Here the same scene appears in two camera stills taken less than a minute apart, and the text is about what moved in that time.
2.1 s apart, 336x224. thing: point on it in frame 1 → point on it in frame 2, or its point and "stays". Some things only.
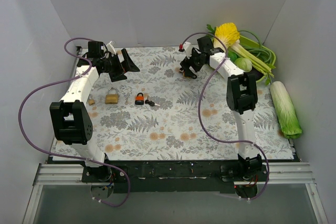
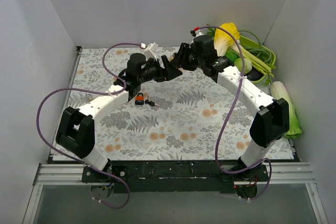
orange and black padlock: [139, 100] stays
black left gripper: [119, 66] → [163, 70]
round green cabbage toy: [243, 63] stays
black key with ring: [151, 103] stays
